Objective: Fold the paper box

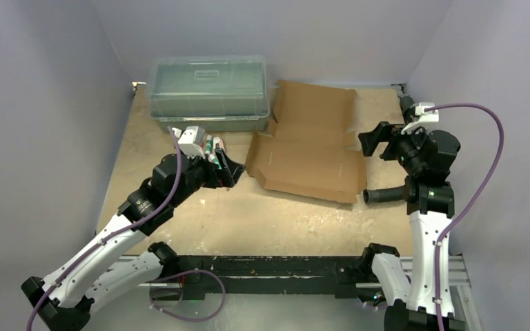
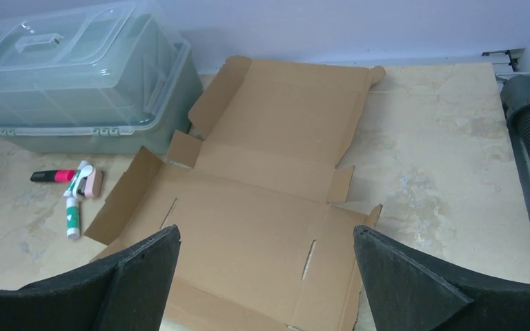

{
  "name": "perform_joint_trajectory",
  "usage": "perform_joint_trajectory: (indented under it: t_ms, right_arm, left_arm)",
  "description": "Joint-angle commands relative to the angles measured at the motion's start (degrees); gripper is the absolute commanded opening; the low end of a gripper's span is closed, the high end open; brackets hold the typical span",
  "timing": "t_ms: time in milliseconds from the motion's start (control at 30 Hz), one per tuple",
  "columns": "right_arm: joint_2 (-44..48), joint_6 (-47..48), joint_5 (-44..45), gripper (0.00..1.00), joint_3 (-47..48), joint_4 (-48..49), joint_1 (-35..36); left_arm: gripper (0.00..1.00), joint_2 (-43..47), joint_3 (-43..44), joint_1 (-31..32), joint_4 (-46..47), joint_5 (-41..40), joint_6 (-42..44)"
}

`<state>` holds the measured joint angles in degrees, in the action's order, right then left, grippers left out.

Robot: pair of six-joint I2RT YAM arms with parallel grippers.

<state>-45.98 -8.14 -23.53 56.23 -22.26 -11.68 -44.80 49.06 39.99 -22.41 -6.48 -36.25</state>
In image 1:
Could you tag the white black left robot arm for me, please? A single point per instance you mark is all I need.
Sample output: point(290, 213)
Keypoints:
point(68, 297)

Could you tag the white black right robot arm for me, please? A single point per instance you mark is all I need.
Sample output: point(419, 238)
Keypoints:
point(422, 300)

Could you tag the brown cardboard box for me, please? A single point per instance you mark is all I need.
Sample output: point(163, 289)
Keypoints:
point(307, 149)

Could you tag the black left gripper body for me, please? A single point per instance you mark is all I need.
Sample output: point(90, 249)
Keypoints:
point(198, 176)

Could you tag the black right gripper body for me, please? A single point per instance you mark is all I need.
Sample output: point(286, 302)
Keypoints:
point(388, 143)

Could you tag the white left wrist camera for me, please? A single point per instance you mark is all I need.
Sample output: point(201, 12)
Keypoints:
point(190, 141)

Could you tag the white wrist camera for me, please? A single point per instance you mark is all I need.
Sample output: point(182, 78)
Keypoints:
point(190, 141)
point(421, 113)

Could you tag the green white marker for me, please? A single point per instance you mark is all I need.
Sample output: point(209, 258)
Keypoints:
point(208, 147)
point(214, 160)

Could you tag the clear plastic storage bin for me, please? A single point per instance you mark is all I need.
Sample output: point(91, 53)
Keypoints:
point(226, 93)

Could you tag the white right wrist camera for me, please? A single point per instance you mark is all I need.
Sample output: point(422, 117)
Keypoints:
point(421, 113)

